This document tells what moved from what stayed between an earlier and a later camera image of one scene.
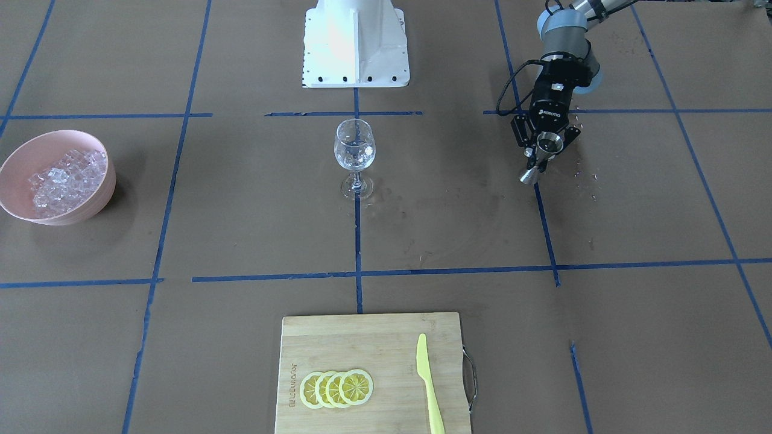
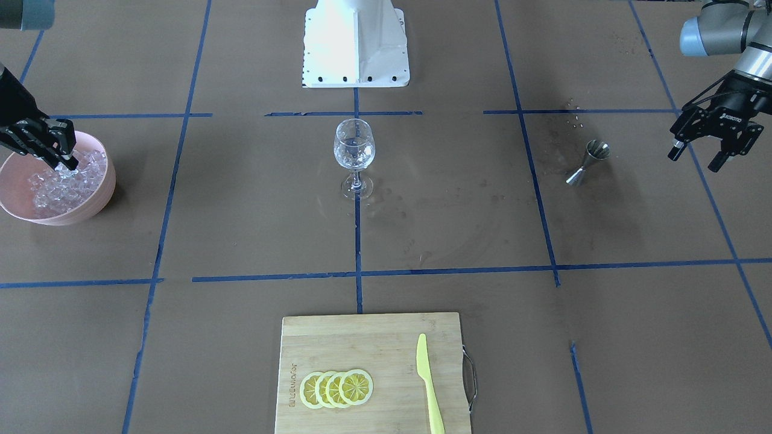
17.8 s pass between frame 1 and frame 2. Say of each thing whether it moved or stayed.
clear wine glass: stayed
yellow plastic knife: stayed
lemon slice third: stayed
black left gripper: moved
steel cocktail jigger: moved
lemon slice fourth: stayed
